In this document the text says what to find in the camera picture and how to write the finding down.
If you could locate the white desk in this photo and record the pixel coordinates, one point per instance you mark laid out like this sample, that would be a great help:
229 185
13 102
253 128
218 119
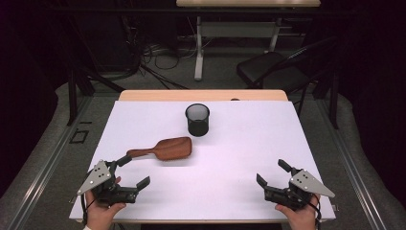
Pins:
199 64

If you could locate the black folding chair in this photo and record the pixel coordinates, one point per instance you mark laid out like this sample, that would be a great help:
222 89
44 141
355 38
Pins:
268 68

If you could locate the person's right hand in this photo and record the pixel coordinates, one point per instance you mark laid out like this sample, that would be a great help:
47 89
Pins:
301 218

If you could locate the black metal post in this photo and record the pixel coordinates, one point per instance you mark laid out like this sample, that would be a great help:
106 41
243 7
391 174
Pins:
333 105

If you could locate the wooden hairbrush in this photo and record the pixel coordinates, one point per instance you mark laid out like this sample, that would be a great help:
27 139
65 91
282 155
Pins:
172 148

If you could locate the black mesh pen cup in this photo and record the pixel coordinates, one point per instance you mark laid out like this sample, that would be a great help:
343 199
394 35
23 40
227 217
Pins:
198 127

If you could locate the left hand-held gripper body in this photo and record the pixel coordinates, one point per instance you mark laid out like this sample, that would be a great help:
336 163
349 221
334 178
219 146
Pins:
102 188

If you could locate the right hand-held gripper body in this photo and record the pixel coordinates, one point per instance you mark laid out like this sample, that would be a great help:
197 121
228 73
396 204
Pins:
300 191

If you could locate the black metal stand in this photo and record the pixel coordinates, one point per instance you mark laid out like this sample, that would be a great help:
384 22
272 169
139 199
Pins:
72 96

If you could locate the black horizontal metal bar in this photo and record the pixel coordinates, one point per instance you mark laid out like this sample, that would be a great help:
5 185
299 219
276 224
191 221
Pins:
127 11

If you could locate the white table mat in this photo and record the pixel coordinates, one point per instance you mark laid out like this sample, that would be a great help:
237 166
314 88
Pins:
223 159

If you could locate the person's left hand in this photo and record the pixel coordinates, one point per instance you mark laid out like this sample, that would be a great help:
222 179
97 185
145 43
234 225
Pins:
100 215

